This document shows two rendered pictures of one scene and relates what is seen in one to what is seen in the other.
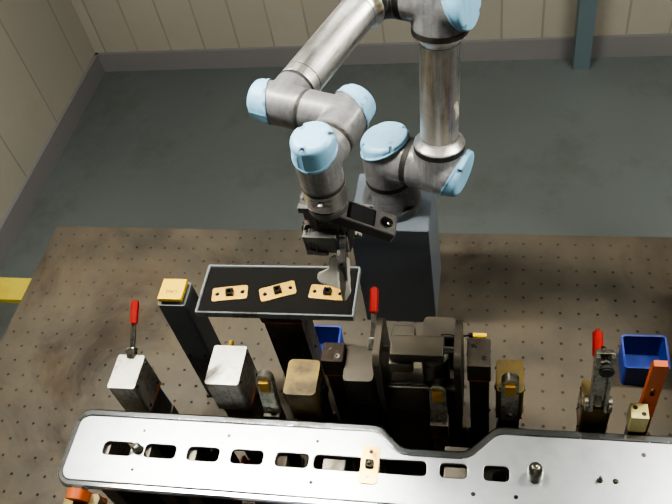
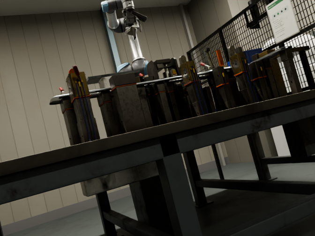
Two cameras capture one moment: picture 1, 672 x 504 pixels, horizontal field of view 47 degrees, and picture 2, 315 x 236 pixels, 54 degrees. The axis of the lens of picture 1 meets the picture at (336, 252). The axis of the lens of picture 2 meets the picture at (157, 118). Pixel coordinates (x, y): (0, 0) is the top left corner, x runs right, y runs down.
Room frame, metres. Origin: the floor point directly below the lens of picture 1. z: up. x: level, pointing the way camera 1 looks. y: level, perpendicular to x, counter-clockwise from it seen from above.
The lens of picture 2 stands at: (-0.61, 1.43, 0.64)
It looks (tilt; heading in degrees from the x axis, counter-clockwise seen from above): 4 degrees up; 317
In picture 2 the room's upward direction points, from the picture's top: 14 degrees counter-clockwise
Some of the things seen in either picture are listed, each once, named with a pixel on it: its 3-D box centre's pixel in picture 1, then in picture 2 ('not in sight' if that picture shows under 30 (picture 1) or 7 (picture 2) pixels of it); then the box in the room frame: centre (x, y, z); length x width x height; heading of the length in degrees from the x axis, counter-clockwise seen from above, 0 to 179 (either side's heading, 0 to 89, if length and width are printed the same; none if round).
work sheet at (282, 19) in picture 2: not in sight; (282, 18); (0.30, -0.90, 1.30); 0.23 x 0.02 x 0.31; 162
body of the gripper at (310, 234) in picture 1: (328, 222); (130, 17); (0.93, 0.00, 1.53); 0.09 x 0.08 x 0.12; 69
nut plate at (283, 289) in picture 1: (277, 290); not in sight; (1.10, 0.15, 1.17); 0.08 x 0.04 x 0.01; 91
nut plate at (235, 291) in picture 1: (229, 292); not in sight; (1.13, 0.26, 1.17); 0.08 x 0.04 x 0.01; 80
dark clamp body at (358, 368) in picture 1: (370, 399); (153, 106); (0.93, 0.00, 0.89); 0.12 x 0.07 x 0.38; 162
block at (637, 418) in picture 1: (627, 450); not in sight; (0.66, -0.52, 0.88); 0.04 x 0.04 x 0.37; 72
